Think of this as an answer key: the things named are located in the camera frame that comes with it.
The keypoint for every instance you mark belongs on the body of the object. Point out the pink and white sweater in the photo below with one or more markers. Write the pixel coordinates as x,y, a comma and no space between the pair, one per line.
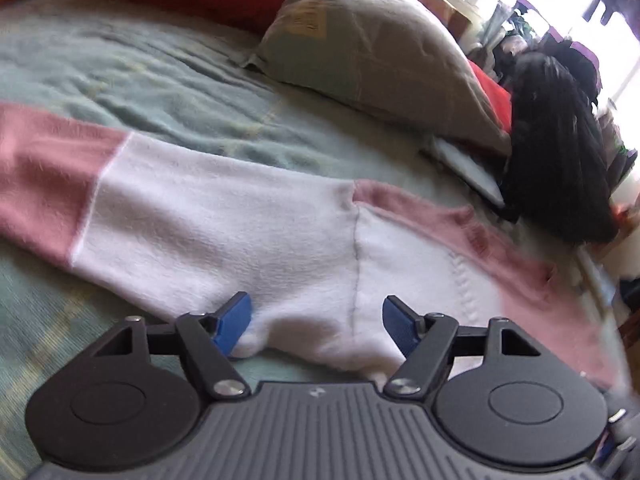
225,230

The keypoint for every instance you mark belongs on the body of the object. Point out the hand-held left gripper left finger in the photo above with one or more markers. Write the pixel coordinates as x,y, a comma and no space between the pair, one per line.
232,325

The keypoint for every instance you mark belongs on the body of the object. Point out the black backpack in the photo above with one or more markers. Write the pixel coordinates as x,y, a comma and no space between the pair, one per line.
555,150

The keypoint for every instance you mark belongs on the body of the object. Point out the grey green pillow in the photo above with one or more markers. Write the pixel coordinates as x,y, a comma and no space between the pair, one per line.
375,50

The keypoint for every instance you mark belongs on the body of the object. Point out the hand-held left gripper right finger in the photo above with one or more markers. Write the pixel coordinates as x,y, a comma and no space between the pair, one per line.
400,324

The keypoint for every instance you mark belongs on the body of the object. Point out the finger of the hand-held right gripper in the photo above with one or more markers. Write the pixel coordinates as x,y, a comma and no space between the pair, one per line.
619,432

